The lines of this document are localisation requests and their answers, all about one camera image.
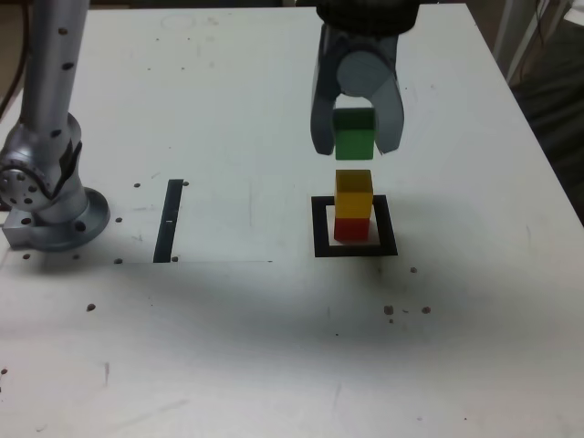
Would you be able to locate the green cube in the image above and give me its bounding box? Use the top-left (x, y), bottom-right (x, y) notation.
top-left (332, 108), bottom-right (378, 162)

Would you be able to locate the yellow cube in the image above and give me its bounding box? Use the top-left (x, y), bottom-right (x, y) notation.
top-left (335, 169), bottom-right (373, 219)

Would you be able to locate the black tape square outline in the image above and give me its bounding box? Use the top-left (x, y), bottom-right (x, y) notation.
top-left (310, 194), bottom-right (399, 259)

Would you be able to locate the white metal frame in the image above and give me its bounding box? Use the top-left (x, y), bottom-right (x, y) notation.
top-left (490, 0), bottom-right (584, 88)

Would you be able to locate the black tape strip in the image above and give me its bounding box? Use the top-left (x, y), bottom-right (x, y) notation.
top-left (152, 179), bottom-right (184, 265)

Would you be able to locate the red cube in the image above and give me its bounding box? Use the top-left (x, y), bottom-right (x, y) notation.
top-left (333, 216), bottom-right (370, 242)

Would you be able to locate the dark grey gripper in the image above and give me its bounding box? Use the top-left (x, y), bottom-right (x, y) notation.
top-left (309, 25), bottom-right (406, 157)

